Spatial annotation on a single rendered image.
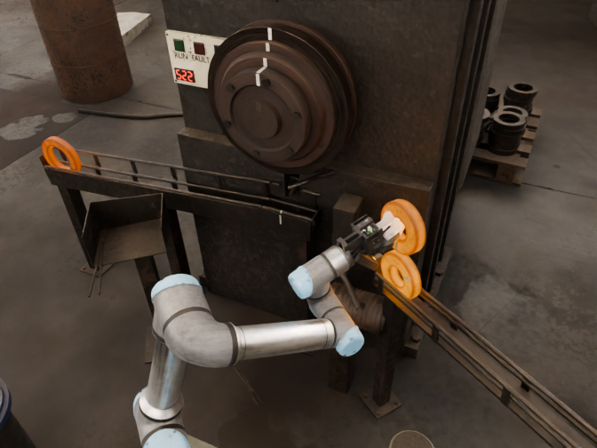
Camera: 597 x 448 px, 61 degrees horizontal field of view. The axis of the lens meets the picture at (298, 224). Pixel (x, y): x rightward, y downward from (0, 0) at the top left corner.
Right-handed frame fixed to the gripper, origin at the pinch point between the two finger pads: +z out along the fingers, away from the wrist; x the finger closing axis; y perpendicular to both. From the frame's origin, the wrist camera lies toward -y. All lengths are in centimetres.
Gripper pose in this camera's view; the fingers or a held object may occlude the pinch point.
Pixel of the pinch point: (402, 221)
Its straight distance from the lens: 142.7
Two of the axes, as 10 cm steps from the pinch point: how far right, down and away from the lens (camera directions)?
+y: -2.4, -6.5, -7.2
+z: 8.3, -5.2, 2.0
